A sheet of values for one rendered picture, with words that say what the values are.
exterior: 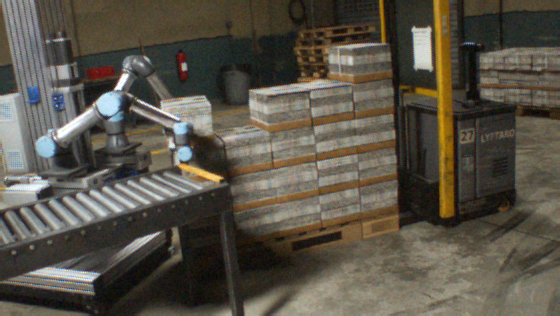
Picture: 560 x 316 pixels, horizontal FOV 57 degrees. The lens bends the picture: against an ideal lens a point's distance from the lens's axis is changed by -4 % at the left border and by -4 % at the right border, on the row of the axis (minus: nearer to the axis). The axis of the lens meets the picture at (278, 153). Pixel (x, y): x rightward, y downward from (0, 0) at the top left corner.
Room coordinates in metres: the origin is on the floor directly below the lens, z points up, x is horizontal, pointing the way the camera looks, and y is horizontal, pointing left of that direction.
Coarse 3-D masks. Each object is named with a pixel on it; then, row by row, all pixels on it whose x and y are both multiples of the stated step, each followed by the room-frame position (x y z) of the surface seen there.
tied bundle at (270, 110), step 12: (252, 96) 3.48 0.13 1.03; (264, 96) 3.23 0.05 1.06; (276, 96) 3.23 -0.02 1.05; (288, 96) 3.26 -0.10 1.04; (300, 96) 3.28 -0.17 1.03; (252, 108) 3.50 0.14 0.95; (264, 108) 3.25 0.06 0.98; (276, 108) 3.23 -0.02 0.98; (288, 108) 3.26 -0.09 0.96; (300, 108) 3.28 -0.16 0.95; (264, 120) 3.29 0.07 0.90; (276, 120) 3.23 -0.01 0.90; (288, 120) 3.25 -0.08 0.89
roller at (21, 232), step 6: (12, 210) 2.23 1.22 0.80; (6, 216) 2.18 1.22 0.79; (12, 216) 2.14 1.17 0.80; (12, 222) 2.07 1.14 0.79; (18, 222) 2.05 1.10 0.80; (12, 228) 2.04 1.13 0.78; (18, 228) 1.98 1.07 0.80; (24, 228) 1.97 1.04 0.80; (18, 234) 1.93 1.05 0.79; (24, 234) 1.90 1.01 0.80; (30, 234) 1.90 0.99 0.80
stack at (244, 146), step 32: (256, 128) 3.42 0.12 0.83; (320, 128) 3.32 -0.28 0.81; (352, 128) 3.38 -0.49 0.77; (192, 160) 3.06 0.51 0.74; (224, 160) 3.12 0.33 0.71; (256, 160) 3.18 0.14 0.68; (320, 160) 3.32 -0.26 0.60; (352, 160) 3.37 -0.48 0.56; (256, 192) 3.18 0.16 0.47; (288, 192) 3.24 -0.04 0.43; (352, 192) 3.37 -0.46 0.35; (192, 224) 3.05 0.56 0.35; (256, 224) 3.17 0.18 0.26; (288, 224) 3.23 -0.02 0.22; (352, 224) 3.36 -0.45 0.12; (288, 256) 3.22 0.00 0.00
